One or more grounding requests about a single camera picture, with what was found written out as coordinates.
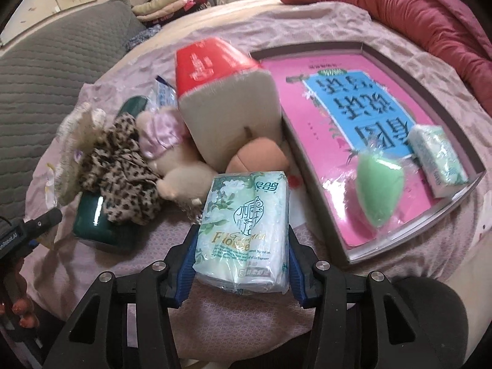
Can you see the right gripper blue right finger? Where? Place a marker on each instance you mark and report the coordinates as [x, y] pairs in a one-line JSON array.
[[303, 284]]

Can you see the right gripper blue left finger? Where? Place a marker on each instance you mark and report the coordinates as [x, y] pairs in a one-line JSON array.
[[180, 274]]

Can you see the mint flower tissue pack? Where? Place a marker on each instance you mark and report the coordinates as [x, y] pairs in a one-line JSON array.
[[243, 236]]

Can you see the white blue wipes packet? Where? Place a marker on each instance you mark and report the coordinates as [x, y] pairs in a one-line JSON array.
[[162, 94]]

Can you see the person's left hand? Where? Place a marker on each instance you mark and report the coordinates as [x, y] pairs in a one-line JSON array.
[[22, 304]]

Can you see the dark green bottle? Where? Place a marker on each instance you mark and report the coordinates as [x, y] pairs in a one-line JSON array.
[[91, 225]]

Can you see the green makeup sponge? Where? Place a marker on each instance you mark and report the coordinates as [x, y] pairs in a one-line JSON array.
[[379, 185]]

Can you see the peach makeup sponge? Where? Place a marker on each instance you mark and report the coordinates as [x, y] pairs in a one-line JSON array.
[[258, 155]]

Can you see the leopard print scrunchie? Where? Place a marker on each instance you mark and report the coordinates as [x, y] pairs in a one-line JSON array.
[[117, 171]]

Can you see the cream teddy bear plush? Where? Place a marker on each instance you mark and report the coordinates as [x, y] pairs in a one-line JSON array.
[[166, 144]]

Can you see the white floral cloth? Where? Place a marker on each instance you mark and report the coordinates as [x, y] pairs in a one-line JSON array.
[[76, 137]]

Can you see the pink and blue book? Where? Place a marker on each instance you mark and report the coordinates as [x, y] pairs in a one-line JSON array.
[[357, 146]]

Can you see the red tissue pack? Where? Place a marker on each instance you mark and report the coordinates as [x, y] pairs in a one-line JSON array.
[[226, 99]]

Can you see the small green tissue packet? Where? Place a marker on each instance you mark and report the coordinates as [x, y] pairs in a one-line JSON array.
[[441, 165]]

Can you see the grey quilted headboard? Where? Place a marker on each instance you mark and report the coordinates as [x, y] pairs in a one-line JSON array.
[[41, 77]]

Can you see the grey shallow box tray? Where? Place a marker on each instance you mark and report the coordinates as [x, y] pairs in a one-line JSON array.
[[369, 149]]

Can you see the folded clothes stack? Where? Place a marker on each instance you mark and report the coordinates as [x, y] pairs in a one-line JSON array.
[[162, 12]]

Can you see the pink quilt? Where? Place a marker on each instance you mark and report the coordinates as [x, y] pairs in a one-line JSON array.
[[446, 29]]

